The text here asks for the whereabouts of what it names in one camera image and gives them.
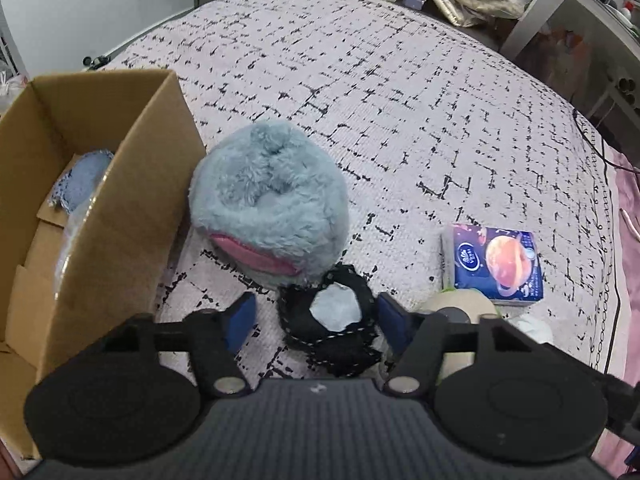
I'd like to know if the black cable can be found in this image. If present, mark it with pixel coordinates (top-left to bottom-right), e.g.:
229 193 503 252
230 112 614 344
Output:
570 107 640 176

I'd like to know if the clear plastic bag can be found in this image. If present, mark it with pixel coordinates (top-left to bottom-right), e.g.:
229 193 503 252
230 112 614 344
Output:
52 170 126 286

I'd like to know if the pink bed sheet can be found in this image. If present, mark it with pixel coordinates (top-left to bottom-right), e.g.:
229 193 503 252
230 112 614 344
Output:
590 142 640 478

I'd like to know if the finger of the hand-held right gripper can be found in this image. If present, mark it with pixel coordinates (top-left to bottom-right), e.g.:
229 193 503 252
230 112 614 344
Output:
602 372 640 441

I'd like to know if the brown cardboard box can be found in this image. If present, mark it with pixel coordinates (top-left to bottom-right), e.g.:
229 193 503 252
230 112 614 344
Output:
0 69 207 461

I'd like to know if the white desk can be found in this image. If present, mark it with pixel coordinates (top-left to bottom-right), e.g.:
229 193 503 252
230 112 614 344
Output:
500 0 640 126

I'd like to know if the blue tissue pack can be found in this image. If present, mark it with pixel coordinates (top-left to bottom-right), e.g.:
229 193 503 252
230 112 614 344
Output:
442 223 544 306

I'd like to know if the white crumpled cloth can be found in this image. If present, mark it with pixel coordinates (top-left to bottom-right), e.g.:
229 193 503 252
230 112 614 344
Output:
510 314 555 346

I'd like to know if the blue fringed cloth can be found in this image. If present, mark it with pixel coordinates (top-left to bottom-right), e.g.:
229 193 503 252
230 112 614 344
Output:
50 150 115 213

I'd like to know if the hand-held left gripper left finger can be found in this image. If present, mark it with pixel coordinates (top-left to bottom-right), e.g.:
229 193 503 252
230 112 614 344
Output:
102 291 258 399

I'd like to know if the blue fluffy plush slipper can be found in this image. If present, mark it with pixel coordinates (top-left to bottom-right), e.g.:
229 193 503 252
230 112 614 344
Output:
189 121 350 288

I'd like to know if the white black-patterned bedspread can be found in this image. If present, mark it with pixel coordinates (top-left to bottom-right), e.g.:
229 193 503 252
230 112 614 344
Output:
102 0 623 396

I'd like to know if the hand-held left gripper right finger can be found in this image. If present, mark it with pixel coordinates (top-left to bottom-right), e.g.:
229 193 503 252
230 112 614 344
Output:
377 292 543 396

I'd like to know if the white cable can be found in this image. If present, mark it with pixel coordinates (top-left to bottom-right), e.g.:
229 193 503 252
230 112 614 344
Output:
619 207 640 241

